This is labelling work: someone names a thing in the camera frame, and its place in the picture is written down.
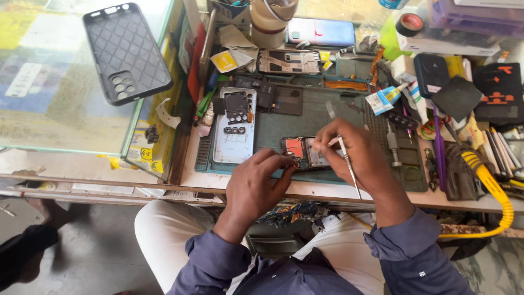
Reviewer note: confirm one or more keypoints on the red folder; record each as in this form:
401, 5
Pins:
195, 65

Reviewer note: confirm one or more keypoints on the long white box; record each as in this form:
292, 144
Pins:
446, 46

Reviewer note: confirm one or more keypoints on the thick silver screwdriver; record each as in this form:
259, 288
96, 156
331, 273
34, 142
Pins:
394, 147

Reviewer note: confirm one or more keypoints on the beige tape roll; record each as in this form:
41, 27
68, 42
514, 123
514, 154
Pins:
268, 24

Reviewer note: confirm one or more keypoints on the black box with orange print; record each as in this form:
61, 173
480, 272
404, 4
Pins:
499, 94

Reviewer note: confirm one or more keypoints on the black square pad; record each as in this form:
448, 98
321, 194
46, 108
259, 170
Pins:
456, 98

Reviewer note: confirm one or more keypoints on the stack of flat phone parts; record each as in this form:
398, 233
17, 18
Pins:
505, 151

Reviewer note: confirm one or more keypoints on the person's right fingers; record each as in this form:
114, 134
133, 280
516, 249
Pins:
327, 133

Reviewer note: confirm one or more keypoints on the blue phone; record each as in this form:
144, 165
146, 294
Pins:
323, 32

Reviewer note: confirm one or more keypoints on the black phone shield plate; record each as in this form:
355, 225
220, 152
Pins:
256, 88

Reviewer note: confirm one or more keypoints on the thin silver screwdriver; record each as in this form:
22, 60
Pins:
348, 166

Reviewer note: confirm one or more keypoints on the white curved plastic piece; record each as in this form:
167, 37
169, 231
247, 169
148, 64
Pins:
166, 114

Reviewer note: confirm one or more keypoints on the white phone back cover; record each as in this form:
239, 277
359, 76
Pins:
234, 147

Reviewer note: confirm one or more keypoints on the small black item in cabinet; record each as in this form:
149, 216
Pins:
152, 134

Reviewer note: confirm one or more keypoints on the person's right hand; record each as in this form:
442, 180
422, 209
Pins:
360, 159

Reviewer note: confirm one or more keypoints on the pink thin screwdriver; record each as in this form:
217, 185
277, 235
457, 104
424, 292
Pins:
407, 125

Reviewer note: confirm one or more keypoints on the green tweezers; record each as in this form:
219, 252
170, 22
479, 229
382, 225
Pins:
204, 102

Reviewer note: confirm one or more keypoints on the black camera frame part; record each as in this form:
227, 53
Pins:
236, 107

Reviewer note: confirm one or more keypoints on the black quilted phone case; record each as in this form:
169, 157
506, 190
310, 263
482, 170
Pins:
127, 53

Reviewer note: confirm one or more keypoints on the glass display cabinet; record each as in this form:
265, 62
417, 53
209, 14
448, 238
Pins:
61, 82

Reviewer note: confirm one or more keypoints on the black plate with holes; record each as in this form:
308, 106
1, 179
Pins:
402, 121

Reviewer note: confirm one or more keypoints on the black tape roll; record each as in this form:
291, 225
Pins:
409, 24

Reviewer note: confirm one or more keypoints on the dark under-table tray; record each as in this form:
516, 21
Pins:
274, 246

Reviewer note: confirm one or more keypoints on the black rounded device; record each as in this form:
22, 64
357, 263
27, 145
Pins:
430, 73

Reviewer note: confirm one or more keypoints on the coloured rubber bands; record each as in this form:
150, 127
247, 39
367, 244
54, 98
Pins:
429, 129

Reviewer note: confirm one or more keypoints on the grey metal clip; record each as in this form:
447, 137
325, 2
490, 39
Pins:
367, 44

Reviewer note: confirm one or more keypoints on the green bottle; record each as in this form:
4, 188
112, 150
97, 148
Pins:
389, 39

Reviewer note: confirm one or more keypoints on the yellow card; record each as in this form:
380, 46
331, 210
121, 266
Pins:
223, 61

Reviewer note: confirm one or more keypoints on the purple plastic box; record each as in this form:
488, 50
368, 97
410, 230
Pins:
475, 18

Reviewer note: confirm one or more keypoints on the phone with red board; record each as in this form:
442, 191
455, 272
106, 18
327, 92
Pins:
295, 148

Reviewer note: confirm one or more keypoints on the blue white glue tube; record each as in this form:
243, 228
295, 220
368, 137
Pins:
382, 100

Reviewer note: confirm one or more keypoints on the green repair mat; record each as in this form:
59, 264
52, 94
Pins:
286, 127

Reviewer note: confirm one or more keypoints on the person's left hand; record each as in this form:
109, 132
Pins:
249, 188

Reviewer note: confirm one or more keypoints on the silver tweezers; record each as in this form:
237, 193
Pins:
330, 109

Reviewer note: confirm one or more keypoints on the person's white trousers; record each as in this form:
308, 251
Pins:
172, 233

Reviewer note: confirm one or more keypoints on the dark grey flat phone part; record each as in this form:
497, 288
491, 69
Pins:
288, 101

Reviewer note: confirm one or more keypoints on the person's blue shirt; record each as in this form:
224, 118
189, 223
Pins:
286, 278

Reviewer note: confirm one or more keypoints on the carton with tools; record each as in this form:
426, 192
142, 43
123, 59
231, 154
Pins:
227, 12

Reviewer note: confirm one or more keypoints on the silver phone middle frame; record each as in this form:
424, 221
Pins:
288, 61

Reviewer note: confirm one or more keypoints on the purple plastic tool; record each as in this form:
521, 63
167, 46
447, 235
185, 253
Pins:
439, 151

